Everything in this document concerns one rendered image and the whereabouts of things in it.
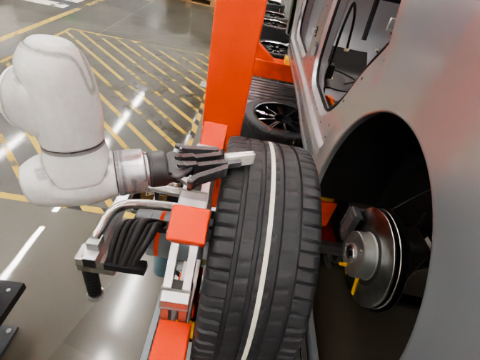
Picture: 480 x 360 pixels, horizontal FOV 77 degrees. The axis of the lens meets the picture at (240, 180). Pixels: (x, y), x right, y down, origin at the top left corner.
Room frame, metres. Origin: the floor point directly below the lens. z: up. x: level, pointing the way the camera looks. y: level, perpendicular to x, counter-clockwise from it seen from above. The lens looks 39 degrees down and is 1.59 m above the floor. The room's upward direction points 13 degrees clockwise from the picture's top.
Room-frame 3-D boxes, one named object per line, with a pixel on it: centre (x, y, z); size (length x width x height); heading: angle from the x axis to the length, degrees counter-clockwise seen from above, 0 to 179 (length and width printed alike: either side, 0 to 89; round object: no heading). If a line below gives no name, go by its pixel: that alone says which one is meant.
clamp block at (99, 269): (0.41, 0.29, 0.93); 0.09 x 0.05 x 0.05; 94
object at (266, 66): (3.10, -0.07, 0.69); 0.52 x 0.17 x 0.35; 94
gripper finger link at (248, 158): (0.56, 0.01, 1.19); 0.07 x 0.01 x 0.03; 119
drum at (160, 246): (0.59, 0.17, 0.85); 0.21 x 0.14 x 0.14; 94
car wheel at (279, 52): (4.26, -0.07, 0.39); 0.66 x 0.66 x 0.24
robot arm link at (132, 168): (0.45, 0.21, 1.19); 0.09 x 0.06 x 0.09; 29
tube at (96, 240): (0.48, 0.21, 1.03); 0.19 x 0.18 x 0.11; 94
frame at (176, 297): (0.59, 0.10, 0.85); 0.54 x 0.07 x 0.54; 4
